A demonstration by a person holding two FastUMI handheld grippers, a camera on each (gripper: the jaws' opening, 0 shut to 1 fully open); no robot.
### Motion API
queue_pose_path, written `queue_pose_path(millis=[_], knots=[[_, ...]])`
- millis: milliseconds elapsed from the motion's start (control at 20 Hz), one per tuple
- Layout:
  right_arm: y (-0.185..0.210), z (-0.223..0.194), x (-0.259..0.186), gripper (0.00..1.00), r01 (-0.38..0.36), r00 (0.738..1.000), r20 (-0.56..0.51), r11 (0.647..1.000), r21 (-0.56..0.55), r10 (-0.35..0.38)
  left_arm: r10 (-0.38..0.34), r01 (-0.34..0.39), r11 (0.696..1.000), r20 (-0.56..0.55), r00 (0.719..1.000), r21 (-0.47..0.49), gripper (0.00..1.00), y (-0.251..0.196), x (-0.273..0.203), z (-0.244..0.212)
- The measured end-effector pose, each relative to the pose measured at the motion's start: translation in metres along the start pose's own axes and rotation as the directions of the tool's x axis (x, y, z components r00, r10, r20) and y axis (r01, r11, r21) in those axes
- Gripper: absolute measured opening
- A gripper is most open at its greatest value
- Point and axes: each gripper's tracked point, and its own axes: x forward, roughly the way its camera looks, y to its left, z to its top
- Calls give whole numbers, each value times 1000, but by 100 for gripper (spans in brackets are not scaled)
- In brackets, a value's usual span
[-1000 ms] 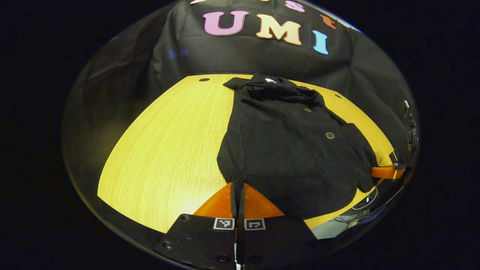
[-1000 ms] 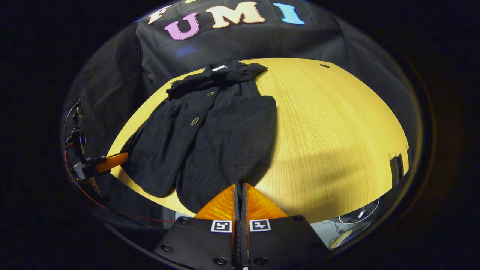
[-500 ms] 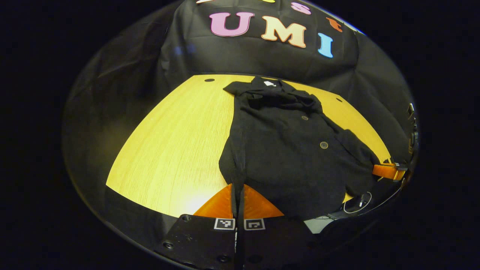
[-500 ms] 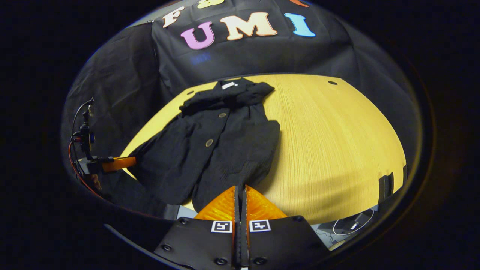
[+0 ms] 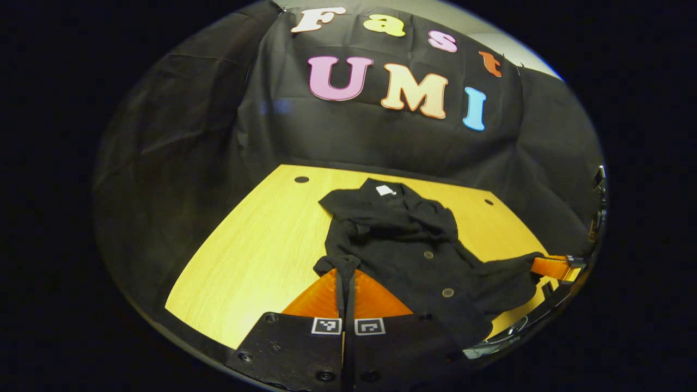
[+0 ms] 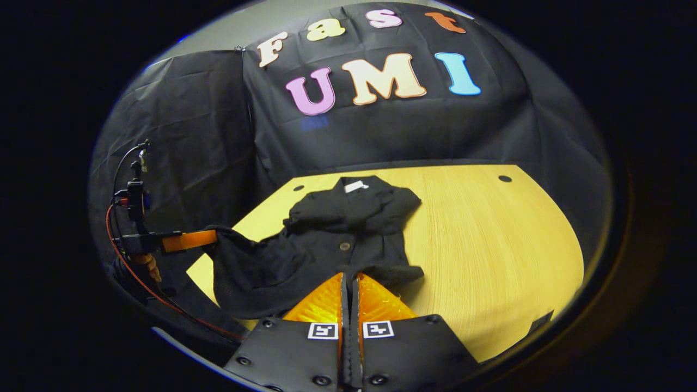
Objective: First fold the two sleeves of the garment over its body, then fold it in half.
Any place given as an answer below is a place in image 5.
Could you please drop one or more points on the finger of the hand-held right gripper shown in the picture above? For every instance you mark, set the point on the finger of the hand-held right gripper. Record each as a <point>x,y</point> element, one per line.
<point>550,268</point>

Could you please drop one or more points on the black binder clip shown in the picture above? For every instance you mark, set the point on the black binder clip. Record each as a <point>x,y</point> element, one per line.
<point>280,7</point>

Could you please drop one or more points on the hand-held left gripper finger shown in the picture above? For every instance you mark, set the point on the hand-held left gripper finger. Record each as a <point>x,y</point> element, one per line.
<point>351,302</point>
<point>340,302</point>

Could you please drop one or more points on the black backdrop cloth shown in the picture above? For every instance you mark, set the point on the black backdrop cloth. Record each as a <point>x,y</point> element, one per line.
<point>354,141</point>

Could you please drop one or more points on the black button-up jacket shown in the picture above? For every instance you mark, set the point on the black button-up jacket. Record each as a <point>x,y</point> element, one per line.
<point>403,245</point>

